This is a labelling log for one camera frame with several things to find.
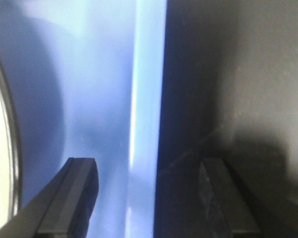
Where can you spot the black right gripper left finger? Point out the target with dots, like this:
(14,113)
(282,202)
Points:
(63,208)

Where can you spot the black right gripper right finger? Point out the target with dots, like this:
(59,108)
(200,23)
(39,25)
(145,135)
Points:
(236,207)

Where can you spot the blue plastic tray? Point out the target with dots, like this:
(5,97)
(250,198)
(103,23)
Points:
(85,77)

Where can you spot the beige plate with black rim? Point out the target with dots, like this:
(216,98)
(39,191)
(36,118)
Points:
(10,155)

